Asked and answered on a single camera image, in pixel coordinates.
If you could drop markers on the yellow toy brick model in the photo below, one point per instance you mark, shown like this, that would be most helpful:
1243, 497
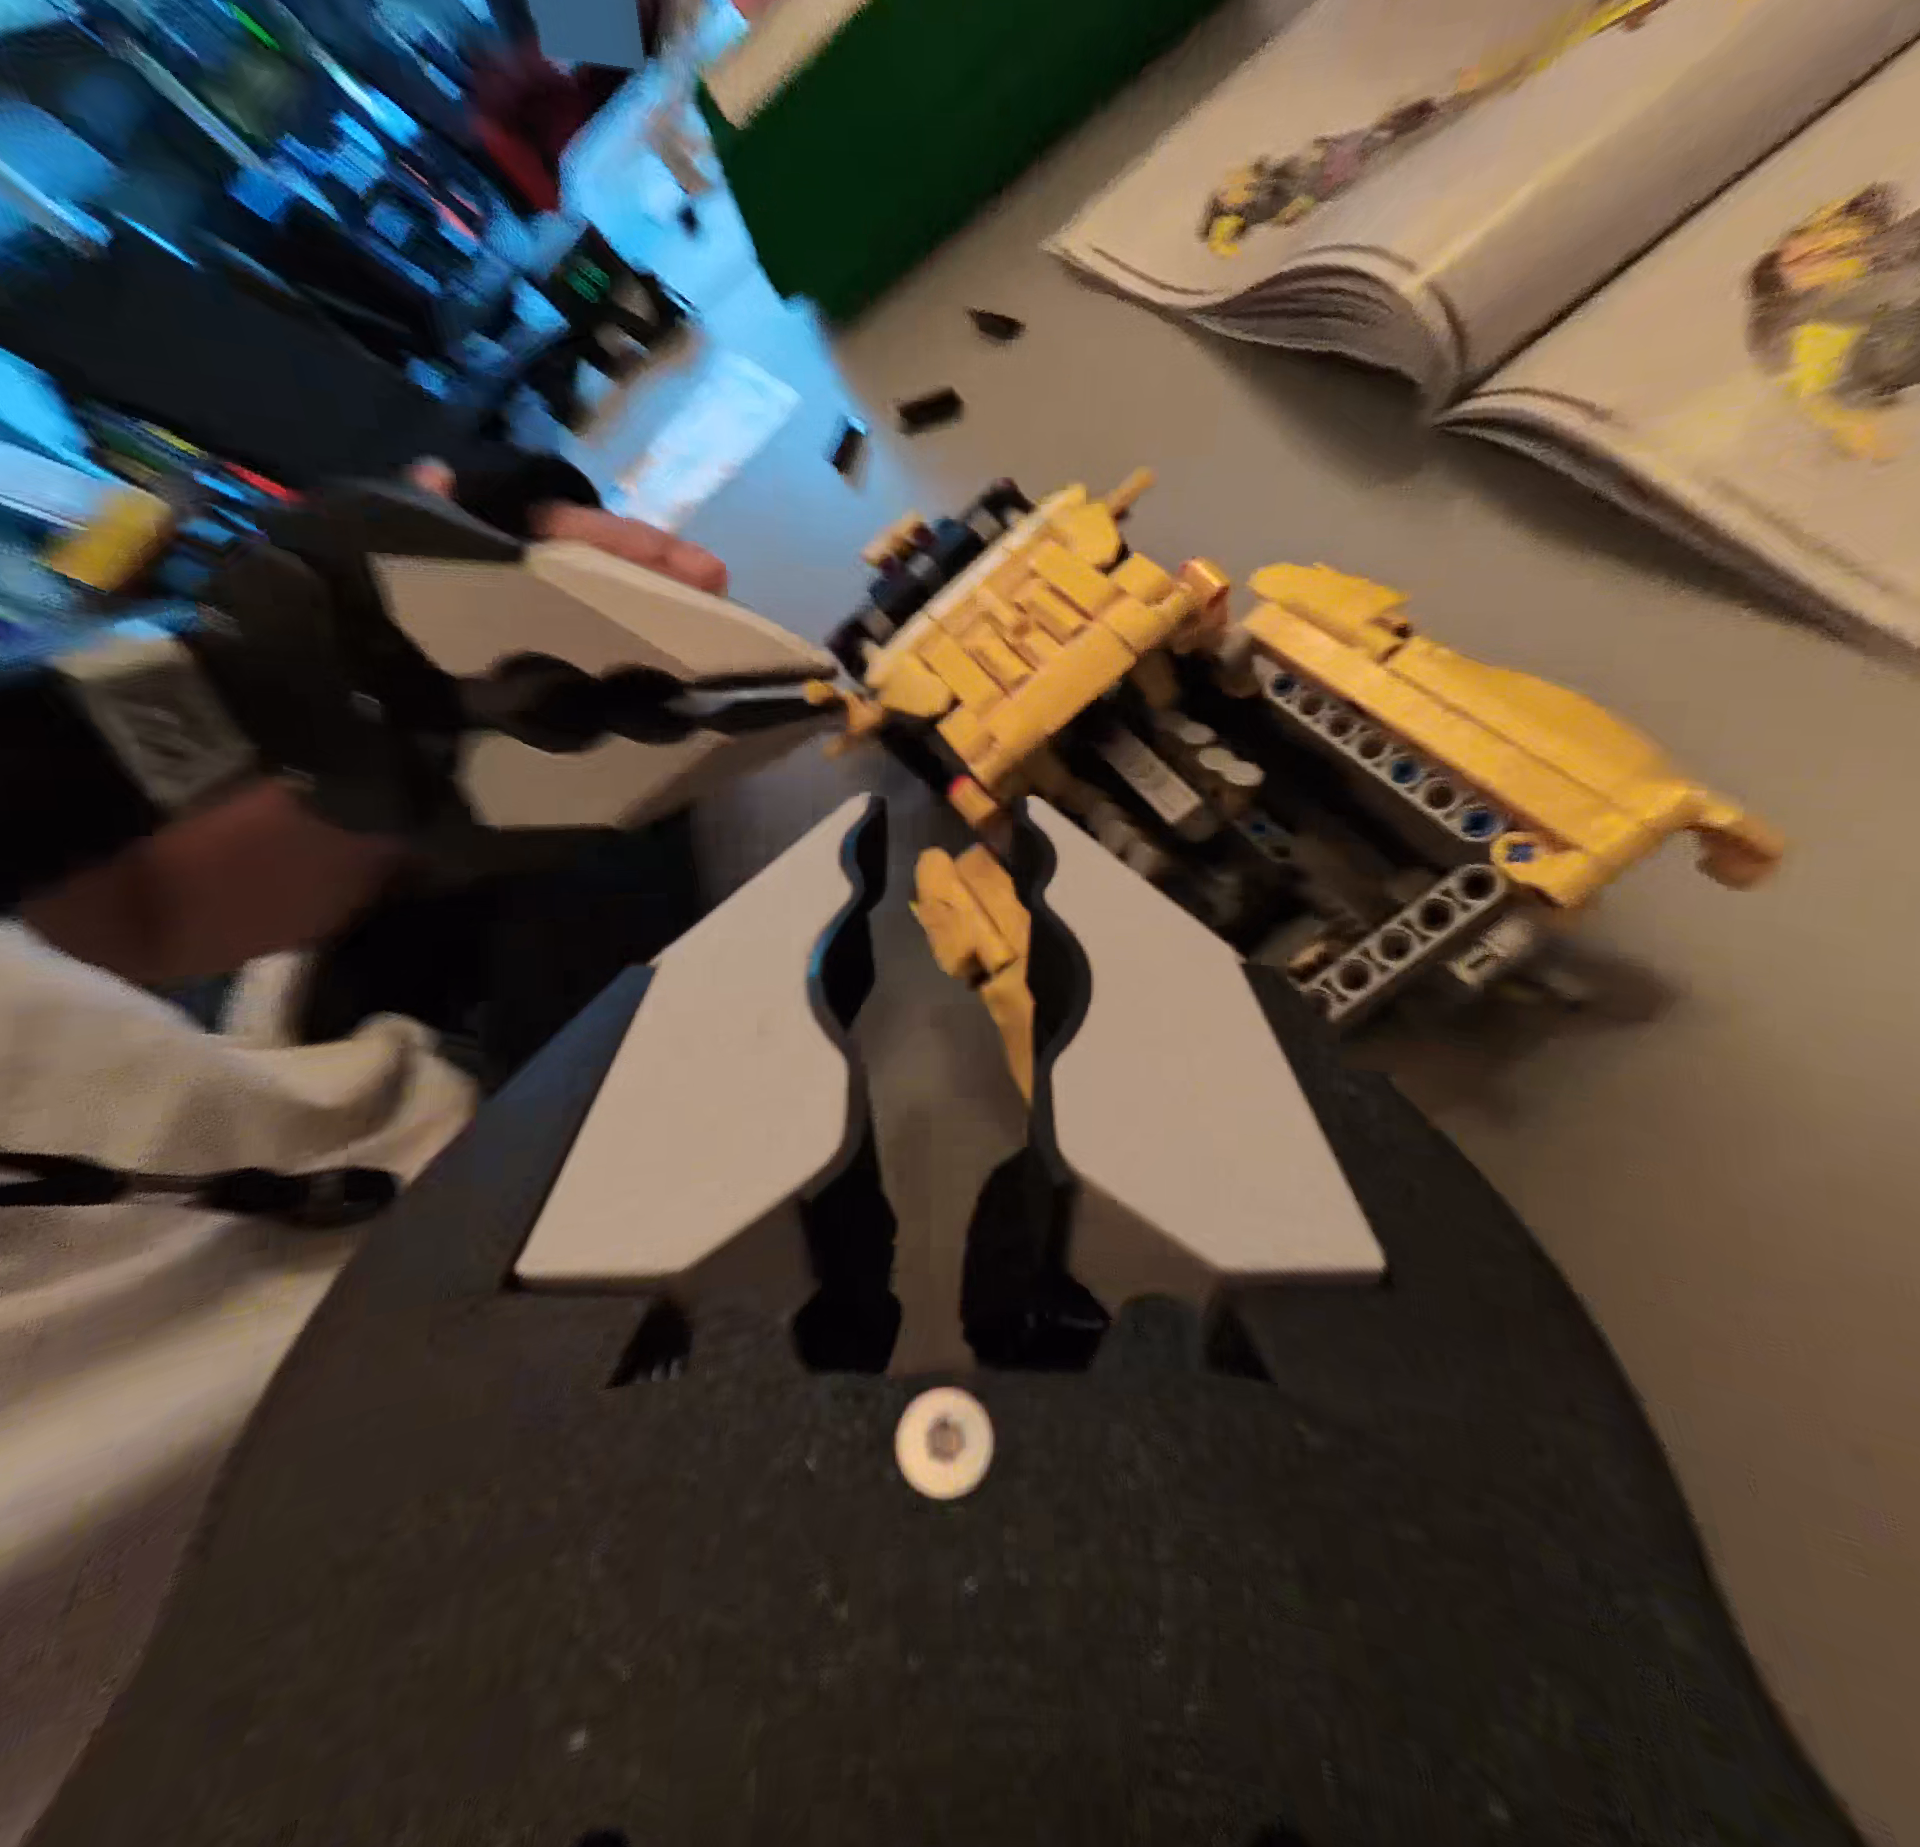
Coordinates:
1050, 647

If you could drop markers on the open instruction booklet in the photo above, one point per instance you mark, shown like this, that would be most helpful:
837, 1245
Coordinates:
1575, 198

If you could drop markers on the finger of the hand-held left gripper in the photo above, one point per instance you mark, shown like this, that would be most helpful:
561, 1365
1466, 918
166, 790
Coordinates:
600, 608
586, 785

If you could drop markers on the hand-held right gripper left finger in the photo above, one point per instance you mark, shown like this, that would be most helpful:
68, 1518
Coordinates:
706, 1127

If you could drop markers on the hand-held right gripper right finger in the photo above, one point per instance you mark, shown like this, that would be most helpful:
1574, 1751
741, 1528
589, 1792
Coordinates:
1201, 1127

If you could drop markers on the person's left forearm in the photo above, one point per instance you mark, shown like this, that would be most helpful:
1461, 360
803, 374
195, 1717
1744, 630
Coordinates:
195, 888

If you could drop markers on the green box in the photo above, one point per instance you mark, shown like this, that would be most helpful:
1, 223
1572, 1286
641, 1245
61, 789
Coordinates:
961, 92

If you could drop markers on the black brick piece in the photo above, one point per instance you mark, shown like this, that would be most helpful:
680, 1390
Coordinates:
926, 408
849, 443
994, 324

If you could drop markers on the person's left hand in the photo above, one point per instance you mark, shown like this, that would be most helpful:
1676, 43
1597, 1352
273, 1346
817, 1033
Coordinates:
660, 549

